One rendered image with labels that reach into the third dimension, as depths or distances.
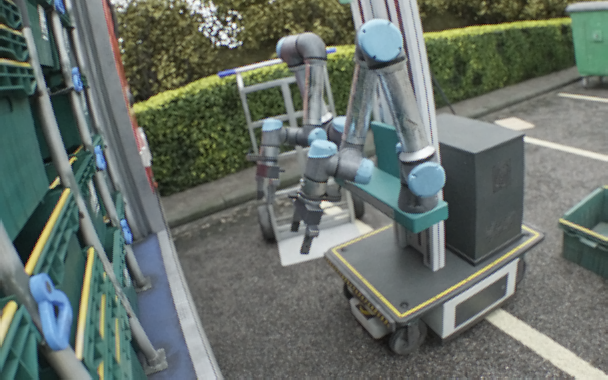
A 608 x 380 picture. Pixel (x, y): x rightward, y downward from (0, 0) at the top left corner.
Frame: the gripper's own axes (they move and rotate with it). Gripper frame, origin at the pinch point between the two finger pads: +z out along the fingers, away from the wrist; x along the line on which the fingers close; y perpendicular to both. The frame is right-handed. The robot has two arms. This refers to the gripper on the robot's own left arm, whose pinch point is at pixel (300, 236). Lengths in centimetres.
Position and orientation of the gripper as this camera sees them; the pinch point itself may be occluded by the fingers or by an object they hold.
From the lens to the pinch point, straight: 126.8
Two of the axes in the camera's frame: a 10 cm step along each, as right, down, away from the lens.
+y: -9.5, -1.0, -3.0
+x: 2.3, 4.3, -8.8
